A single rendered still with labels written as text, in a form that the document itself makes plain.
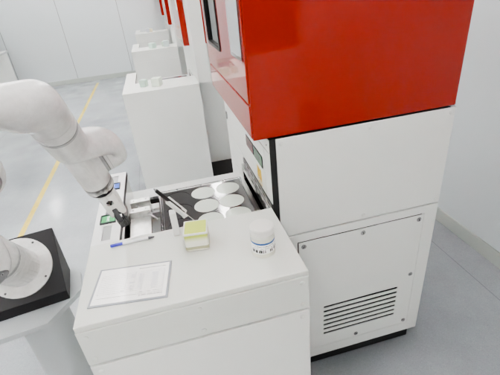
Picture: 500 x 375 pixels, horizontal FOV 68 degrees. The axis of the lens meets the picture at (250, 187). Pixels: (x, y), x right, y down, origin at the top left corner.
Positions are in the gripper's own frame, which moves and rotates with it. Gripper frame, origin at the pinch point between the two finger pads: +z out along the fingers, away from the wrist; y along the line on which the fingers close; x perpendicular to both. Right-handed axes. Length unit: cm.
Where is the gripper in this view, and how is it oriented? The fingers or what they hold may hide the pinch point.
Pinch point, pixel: (120, 215)
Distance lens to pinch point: 128.9
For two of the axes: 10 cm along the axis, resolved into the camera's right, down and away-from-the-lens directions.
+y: -5.2, -6.4, 5.6
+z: 1.1, 6.0, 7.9
